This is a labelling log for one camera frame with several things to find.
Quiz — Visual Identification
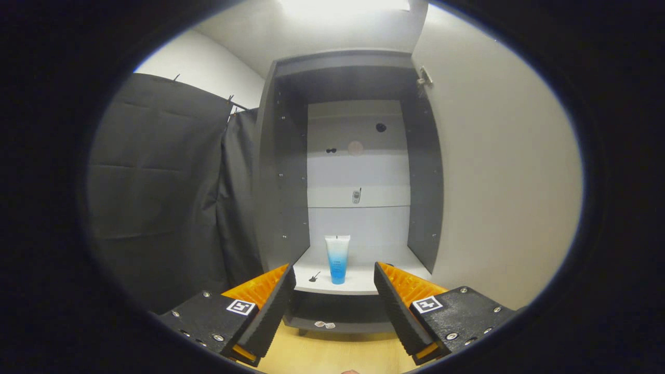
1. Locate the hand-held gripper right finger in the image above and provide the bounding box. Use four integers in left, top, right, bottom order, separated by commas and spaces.
374, 261, 517, 366

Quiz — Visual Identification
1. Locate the black backdrop cloth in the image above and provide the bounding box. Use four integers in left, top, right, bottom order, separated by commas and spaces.
85, 72, 264, 315

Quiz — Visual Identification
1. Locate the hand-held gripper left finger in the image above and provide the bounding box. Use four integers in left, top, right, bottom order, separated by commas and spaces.
156, 263, 297, 368

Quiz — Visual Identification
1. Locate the white cabinet shelf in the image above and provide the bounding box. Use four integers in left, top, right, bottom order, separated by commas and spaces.
291, 243, 432, 296

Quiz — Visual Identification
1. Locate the dark grey cabinet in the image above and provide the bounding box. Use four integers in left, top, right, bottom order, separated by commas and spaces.
253, 49, 445, 335

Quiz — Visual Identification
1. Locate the blue white tube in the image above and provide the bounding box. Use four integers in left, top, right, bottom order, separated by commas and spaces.
325, 235, 351, 285

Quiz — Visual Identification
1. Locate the large ceiling light panel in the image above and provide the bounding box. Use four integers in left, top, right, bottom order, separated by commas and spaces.
277, 0, 412, 15

